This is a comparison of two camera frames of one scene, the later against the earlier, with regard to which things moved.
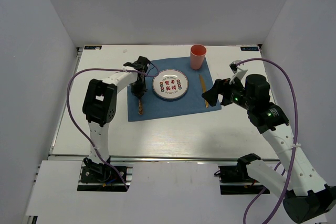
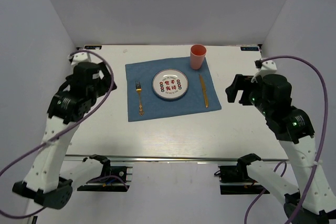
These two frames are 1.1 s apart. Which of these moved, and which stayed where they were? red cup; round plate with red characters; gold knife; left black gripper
Moved: left black gripper
Stayed: gold knife; round plate with red characters; red cup
